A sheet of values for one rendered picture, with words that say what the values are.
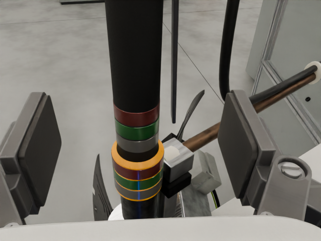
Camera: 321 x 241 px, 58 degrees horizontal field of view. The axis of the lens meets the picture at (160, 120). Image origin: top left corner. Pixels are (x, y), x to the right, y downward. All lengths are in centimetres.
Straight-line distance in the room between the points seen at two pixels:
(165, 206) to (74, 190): 197
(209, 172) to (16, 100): 270
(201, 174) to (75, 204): 150
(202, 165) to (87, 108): 226
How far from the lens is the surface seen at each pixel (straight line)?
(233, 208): 78
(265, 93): 36
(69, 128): 275
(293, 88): 41
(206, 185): 81
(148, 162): 23
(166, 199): 30
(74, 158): 247
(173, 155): 27
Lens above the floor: 175
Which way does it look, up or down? 39 degrees down
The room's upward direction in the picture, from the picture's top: 2 degrees clockwise
